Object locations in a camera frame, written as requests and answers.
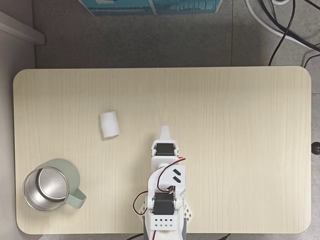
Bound white gauze dressing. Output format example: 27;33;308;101
99;109;121;139

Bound pale green steel mug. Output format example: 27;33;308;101
22;158;88;212

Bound blue printed box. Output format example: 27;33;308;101
78;0;224;17

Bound white ledge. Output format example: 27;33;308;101
0;11;46;46

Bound red black gripper servo cable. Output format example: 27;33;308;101
156;156;188;194

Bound red black arm servo cable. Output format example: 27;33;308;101
132;190;149;216

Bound white thick cable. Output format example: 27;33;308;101
244;0;320;54

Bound long black cable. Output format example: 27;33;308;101
258;0;320;50
268;0;295;67

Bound short black cable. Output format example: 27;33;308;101
303;53;320;69

